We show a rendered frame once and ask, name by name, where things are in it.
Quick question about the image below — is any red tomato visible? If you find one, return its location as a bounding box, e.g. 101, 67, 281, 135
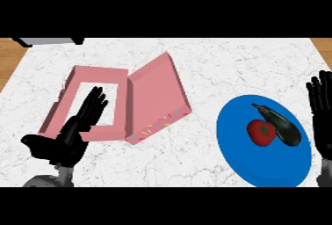
244, 119, 277, 147

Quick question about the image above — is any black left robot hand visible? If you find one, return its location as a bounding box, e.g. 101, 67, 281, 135
19, 85, 110, 169

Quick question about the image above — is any grey appliance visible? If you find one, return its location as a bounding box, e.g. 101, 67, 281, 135
10, 37, 85, 48

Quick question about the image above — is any dark eggplant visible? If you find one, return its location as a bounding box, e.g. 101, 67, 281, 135
250, 103, 302, 148

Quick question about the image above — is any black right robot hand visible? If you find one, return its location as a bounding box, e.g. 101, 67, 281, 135
305, 69, 332, 162

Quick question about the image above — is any pink cardboard box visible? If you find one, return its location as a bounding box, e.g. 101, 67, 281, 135
36, 51, 193, 145

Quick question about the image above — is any blue plate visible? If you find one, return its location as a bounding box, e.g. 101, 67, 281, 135
215, 94, 312, 188

